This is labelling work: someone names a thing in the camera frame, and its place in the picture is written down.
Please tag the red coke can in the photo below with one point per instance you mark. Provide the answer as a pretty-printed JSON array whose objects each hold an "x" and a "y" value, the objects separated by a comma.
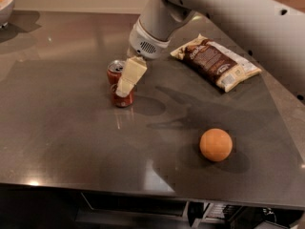
[{"x": 114, "y": 72}]

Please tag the metal bowl with fruit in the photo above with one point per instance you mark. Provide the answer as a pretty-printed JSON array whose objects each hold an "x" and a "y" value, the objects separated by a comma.
[{"x": 6, "y": 8}]

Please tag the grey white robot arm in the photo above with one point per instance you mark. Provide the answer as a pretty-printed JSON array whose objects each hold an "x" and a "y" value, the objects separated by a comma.
[{"x": 273, "y": 33}]

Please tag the orange fruit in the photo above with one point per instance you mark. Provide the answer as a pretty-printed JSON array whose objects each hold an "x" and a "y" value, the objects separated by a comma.
[{"x": 215, "y": 145}]

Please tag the dark drawer under counter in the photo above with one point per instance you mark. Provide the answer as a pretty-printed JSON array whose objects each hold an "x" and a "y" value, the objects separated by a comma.
[{"x": 129, "y": 210}]

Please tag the brown white chip bag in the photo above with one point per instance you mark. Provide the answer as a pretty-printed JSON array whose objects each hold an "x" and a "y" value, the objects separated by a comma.
[{"x": 221, "y": 66}]

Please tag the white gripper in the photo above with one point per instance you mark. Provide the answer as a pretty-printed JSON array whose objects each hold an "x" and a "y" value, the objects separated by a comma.
[{"x": 145, "y": 45}]

